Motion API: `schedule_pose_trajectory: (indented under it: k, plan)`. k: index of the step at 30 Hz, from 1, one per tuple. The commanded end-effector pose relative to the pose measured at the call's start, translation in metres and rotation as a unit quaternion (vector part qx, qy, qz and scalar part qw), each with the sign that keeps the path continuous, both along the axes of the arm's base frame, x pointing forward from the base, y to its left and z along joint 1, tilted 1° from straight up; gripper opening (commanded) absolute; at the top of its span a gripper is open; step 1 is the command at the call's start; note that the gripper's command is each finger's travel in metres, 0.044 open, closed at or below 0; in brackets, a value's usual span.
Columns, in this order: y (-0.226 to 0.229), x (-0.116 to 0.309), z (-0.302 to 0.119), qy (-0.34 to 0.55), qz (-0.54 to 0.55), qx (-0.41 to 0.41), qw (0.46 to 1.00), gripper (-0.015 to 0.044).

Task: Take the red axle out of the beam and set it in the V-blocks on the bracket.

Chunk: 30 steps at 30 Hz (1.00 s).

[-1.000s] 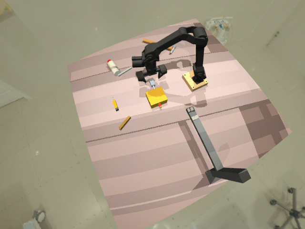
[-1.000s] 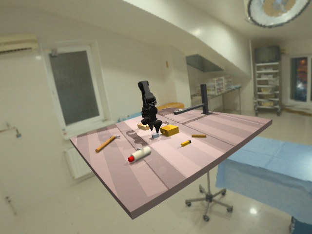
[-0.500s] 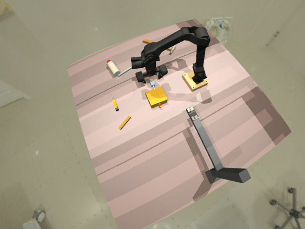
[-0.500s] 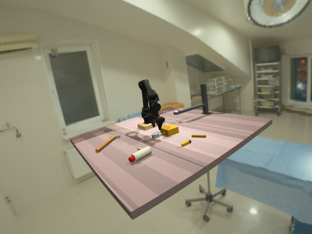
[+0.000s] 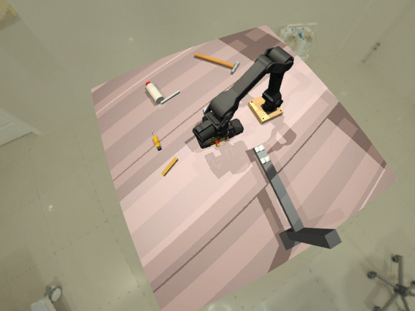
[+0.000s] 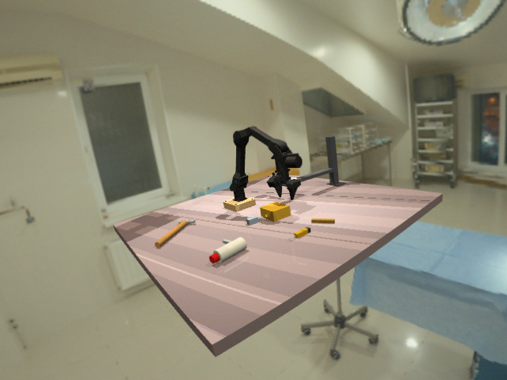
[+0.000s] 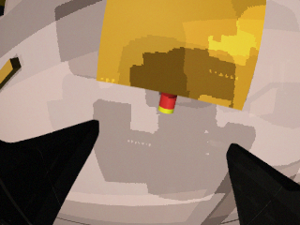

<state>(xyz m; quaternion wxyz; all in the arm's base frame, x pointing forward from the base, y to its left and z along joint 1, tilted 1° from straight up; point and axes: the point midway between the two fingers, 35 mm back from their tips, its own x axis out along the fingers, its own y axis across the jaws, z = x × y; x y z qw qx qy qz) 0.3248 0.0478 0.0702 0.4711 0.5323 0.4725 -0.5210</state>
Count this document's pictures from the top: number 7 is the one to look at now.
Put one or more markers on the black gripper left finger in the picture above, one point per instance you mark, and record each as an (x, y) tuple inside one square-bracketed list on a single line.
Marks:
[(38, 173)]

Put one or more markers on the red cylindrical rod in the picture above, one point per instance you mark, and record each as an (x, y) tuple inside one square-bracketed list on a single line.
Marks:
[(167, 103)]

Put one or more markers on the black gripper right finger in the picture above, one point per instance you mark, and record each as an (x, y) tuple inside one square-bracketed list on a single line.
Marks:
[(263, 195)]

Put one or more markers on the brown rectangular bar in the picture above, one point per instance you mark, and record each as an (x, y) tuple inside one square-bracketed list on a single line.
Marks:
[(8, 70)]

